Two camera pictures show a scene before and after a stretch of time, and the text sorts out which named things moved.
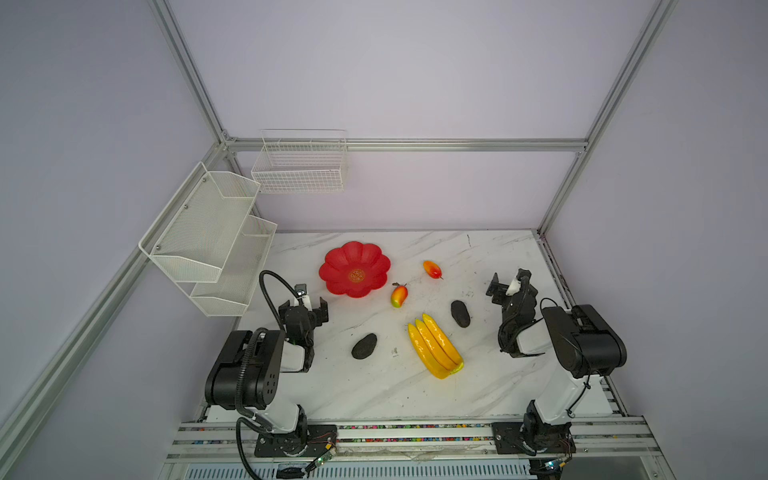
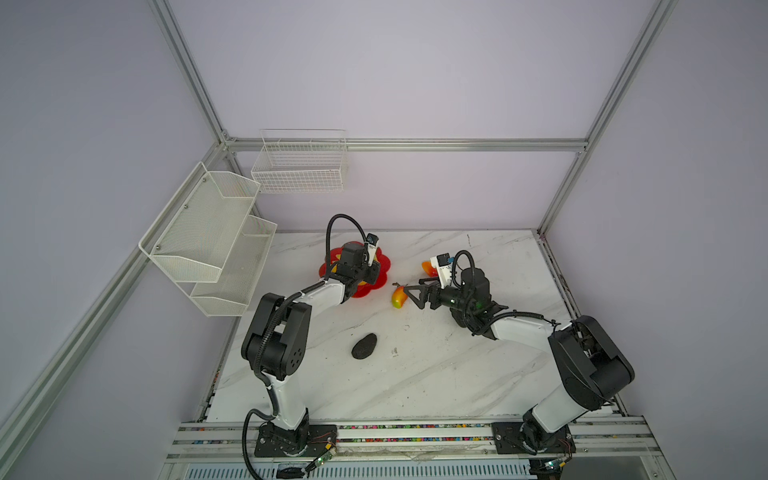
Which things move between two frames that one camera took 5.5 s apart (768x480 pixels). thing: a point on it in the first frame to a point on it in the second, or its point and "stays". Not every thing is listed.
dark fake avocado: [364, 347] stays
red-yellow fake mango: [399, 295] stays
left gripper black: [318, 314] to [373, 273]
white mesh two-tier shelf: [207, 238] stays
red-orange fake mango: [432, 269] stays
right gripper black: [497, 290] to [424, 293]
